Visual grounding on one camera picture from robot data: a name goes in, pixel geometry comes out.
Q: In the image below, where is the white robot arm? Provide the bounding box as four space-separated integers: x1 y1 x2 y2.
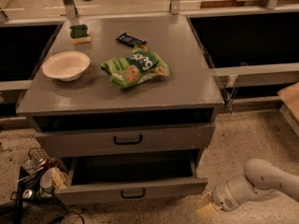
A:
195 159 299 217

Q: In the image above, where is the grey top drawer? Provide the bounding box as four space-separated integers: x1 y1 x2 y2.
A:
36 124 215 158

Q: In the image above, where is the brown cardboard box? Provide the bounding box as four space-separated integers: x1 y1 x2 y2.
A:
278 82 299 136

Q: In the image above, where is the green yellow sponge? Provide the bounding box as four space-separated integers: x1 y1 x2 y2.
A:
70 24 91 44

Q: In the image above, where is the grey drawer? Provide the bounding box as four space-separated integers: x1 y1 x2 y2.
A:
36 124 215 158
55 153 207 204

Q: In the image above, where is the white bowl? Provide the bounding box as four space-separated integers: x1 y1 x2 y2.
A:
42 51 91 82

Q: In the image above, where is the grey drawer cabinet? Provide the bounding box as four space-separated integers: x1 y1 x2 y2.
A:
16 14 225 161

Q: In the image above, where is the green chip bag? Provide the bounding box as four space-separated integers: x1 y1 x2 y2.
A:
100 45 170 89

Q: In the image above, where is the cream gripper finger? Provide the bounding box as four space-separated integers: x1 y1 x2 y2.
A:
195 203 219 218
202 192 212 203

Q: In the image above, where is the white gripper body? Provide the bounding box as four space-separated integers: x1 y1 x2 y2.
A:
211 175 279 212

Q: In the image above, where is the dark snack bar wrapper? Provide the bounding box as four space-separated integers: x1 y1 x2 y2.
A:
117 33 146 47

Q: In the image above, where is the black wire dish rack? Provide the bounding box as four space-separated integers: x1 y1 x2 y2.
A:
11 147 68 224

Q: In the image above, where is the black floor cable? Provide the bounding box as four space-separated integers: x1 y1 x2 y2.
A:
46 199 86 224

